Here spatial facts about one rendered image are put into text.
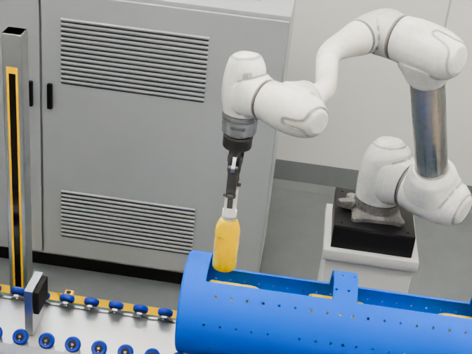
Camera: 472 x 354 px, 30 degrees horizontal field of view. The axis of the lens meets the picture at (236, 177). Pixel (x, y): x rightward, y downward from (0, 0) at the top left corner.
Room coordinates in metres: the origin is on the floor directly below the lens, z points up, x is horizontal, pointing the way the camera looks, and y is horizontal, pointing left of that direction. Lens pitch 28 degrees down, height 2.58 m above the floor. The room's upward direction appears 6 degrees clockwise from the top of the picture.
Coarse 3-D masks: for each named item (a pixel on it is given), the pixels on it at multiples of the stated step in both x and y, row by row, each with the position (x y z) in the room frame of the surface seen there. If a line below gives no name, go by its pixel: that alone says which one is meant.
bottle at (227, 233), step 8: (216, 224) 2.00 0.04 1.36; (224, 224) 1.98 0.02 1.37; (232, 224) 1.98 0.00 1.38; (216, 232) 1.99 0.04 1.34; (224, 232) 1.97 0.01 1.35; (232, 232) 1.97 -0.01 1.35; (216, 240) 1.98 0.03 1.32; (224, 240) 1.97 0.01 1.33; (232, 240) 1.97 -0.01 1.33; (216, 248) 1.98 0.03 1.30; (224, 248) 1.97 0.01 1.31; (232, 248) 1.98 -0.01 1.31; (216, 256) 1.98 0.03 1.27; (224, 256) 1.97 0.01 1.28; (232, 256) 1.98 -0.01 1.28; (216, 264) 1.98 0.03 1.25; (224, 264) 1.97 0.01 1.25; (232, 264) 1.98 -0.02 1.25; (224, 272) 1.97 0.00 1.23
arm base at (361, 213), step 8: (344, 200) 2.64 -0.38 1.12; (352, 200) 2.64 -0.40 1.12; (352, 208) 2.62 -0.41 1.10; (360, 208) 2.60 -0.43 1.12; (368, 208) 2.58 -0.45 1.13; (376, 208) 2.57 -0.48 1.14; (392, 208) 2.59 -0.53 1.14; (352, 216) 2.57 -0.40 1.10; (360, 216) 2.57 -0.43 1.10; (368, 216) 2.57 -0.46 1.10; (376, 216) 2.57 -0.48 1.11; (384, 216) 2.57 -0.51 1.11; (392, 216) 2.58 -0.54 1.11; (400, 216) 2.60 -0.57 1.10; (384, 224) 2.57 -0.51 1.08; (392, 224) 2.57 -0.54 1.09; (400, 224) 2.56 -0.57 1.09
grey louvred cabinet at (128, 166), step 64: (0, 0) 3.65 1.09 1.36; (64, 0) 3.63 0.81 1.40; (128, 0) 3.63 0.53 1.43; (192, 0) 3.66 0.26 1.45; (0, 64) 3.65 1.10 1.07; (64, 64) 3.62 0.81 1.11; (128, 64) 3.61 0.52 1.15; (192, 64) 3.58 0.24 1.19; (0, 128) 3.65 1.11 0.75; (64, 128) 3.63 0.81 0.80; (128, 128) 3.61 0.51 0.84; (192, 128) 3.58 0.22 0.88; (0, 192) 3.65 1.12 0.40; (64, 192) 3.62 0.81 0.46; (128, 192) 3.61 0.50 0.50; (192, 192) 3.58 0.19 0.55; (256, 192) 3.56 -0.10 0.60; (0, 256) 3.69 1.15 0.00; (64, 256) 3.67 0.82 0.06; (128, 256) 3.60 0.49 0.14; (256, 256) 3.56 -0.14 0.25
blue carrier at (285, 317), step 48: (192, 288) 1.92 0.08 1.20; (240, 288) 1.93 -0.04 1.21; (288, 288) 2.13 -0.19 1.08; (336, 288) 1.95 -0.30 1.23; (192, 336) 1.87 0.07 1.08; (240, 336) 1.86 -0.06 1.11; (288, 336) 1.86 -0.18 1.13; (336, 336) 1.85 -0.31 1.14; (384, 336) 1.85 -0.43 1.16; (432, 336) 1.85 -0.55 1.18
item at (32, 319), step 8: (40, 272) 2.09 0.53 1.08; (32, 280) 2.04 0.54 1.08; (40, 280) 2.06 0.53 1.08; (32, 288) 2.01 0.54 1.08; (40, 288) 2.02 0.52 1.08; (24, 296) 1.99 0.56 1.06; (32, 296) 1.99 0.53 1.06; (40, 296) 2.01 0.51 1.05; (32, 304) 1.99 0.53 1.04; (40, 304) 2.01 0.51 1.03; (32, 312) 1.99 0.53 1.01; (40, 312) 2.06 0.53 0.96; (32, 320) 1.99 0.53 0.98; (40, 320) 2.06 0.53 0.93; (32, 328) 1.99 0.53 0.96
